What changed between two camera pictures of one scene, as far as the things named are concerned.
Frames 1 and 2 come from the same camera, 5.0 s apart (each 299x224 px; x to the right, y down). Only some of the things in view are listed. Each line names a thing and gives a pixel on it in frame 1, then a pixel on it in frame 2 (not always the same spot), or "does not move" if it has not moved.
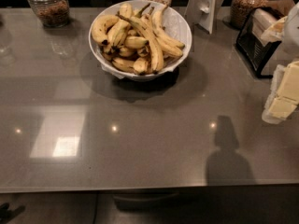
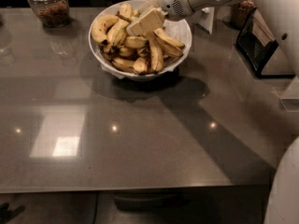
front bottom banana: [126, 65] does not move
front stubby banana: [140, 65] does not move
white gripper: [292, 32] → [172, 1]
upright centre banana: [117, 34] does not move
